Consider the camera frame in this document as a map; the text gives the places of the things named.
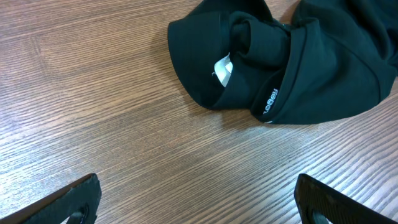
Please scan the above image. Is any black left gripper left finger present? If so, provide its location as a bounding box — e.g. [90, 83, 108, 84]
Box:
[1, 173, 102, 224]

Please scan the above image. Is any black polo shirt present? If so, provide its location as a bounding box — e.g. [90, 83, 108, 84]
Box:
[167, 0, 397, 124]

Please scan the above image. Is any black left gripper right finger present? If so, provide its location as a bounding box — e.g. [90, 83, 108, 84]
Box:
[294, 174, 397, 224]

